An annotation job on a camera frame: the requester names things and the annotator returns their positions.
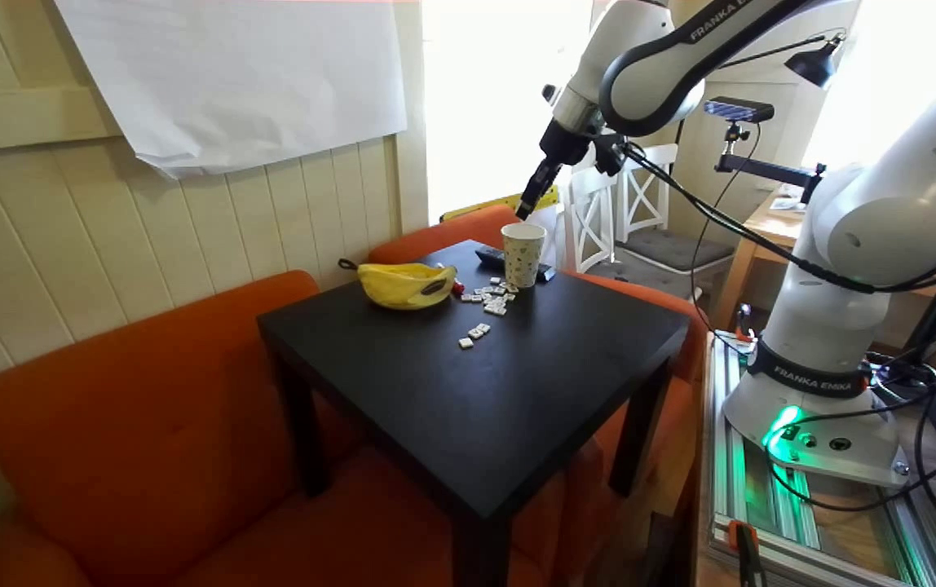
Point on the white speckled paper cup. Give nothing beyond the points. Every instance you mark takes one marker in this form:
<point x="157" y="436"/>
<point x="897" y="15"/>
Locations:
<point x="522" y="251"/>

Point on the white wooden chair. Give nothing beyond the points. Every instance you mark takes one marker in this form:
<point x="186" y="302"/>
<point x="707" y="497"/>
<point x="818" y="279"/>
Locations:
<point x="606" y="211"/>

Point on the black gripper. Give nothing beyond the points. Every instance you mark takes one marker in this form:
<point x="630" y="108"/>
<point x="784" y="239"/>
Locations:
<point x="558" y="146"/>

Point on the black side table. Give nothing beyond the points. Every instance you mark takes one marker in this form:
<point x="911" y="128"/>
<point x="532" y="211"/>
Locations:
<point x="481" y="426"/>

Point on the camera on tripod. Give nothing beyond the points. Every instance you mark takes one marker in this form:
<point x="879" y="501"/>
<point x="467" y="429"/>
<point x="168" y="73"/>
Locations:
<point x="742" y="120"/>

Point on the yellow banana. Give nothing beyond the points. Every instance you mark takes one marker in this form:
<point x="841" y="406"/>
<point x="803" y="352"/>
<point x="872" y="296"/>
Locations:
<point x="402" y="285"/>

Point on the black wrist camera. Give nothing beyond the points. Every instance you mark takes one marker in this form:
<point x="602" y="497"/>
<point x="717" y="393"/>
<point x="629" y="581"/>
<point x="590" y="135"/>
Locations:
<point x="608" y="153"/>

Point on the orange sofa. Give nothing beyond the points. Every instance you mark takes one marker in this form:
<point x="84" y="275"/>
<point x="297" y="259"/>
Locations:
<point x="161" y="456"/>

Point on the small white letter tile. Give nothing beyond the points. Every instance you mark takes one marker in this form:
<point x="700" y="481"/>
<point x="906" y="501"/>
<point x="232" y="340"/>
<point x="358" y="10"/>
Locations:
<point x="473" y="332"/>

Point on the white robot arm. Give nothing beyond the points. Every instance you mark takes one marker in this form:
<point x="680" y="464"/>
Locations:
<point x="867" y="233"/>

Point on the cluster of white letter tiles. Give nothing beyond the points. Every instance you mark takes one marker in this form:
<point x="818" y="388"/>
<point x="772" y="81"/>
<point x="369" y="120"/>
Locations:
<point x="495" y="296"/>

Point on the white paper sheet on wall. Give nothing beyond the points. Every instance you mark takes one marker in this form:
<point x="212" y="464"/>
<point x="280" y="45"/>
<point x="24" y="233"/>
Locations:
<point x="228" y="86"/>

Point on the black desk lamp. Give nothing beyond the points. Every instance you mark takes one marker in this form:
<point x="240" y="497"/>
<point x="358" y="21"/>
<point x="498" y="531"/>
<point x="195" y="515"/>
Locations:
<point x="815" y="60"/>

